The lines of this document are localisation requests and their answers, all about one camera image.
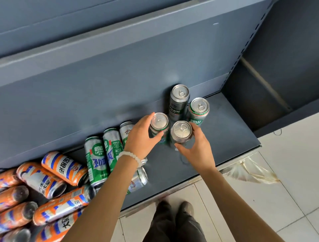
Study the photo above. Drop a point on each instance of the grey shoe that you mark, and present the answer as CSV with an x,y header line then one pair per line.
x,y
187,208
163,204

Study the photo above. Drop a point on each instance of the person's left forearm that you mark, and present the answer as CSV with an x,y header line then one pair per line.
x,y
104,199

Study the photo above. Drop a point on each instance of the dark grey shelf unit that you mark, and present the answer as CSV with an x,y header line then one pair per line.
x,y
286,62

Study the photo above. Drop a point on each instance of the person's left hand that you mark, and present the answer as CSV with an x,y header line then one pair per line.
x,y
138,142

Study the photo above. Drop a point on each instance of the person's right forearm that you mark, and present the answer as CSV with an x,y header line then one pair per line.
x,y
234,207

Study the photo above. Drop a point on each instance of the group of orange cans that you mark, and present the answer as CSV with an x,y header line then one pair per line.
x,y
64,167

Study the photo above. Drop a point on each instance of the person's right hand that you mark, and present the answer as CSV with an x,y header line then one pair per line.
x,y
199,154

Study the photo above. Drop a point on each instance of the clear plastic bag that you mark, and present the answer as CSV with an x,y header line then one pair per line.
x,y
246,170

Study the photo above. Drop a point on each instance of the grey metal shelf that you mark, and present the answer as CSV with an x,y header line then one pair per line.
x,y
224,129

